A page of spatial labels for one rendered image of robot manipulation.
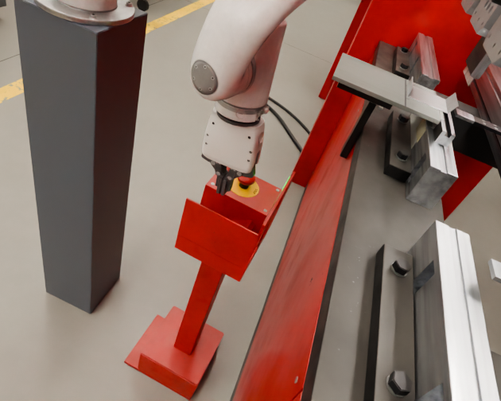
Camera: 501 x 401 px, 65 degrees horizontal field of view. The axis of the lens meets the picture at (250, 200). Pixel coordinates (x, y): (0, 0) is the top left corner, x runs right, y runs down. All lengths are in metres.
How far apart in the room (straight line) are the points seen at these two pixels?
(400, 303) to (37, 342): 1.17
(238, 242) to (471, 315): 0.41
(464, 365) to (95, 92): 0.78
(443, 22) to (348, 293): 1.44
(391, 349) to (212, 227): 0.39
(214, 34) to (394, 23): 1.42
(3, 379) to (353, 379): 1.12
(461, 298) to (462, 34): 1.43
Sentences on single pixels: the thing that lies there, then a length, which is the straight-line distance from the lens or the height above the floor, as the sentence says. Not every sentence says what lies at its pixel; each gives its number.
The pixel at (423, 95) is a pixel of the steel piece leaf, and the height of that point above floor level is 1.00.
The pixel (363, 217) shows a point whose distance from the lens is 0.79.
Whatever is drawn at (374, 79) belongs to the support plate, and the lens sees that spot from 1.05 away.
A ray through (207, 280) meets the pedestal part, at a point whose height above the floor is 0.52.
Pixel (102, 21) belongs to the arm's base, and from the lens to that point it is 0.86.
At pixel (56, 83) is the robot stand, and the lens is 0.94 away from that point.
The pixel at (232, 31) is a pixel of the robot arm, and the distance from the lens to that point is 0.51.
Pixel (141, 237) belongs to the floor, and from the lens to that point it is 1.74.
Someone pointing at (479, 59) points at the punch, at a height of 1.14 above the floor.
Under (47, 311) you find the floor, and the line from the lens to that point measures 1.55.
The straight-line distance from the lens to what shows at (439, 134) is 0.97.
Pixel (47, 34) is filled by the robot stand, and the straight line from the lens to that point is 0.91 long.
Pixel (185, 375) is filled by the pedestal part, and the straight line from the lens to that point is 1.32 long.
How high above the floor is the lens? 1.33
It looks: 41 degrees down
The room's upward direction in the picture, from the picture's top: 22 degrees clockwise
